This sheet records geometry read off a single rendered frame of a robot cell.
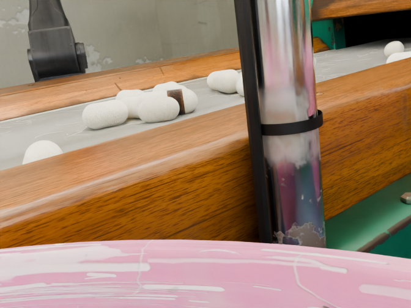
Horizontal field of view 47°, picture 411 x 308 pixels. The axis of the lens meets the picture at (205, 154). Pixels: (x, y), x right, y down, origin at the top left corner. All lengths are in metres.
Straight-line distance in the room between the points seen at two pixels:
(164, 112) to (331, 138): 0.16
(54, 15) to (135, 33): 1.93
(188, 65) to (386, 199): 0.43
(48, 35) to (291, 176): 0.67
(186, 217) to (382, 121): 0.13
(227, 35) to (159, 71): 1.73
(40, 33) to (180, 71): 0.27
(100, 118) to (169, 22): 2.37
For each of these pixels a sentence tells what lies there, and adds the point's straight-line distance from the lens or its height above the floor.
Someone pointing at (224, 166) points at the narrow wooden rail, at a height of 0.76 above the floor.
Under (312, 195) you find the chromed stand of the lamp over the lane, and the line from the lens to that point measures 0.17.
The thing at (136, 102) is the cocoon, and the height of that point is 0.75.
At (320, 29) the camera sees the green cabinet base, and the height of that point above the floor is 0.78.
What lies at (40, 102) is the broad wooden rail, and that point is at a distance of 0.52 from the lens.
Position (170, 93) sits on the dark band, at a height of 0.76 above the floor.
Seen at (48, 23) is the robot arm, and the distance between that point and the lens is 0.81.
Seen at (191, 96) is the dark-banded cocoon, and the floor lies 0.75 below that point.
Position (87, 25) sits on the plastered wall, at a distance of 2.60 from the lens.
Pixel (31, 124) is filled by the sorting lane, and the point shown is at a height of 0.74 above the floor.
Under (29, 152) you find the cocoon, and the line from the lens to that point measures 0.24.
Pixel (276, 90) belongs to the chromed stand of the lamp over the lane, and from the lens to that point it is 0.15.
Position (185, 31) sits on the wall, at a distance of 2.60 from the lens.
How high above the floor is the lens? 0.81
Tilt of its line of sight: 15 degrees down
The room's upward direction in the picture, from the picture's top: 8 degrees counter-clockwise
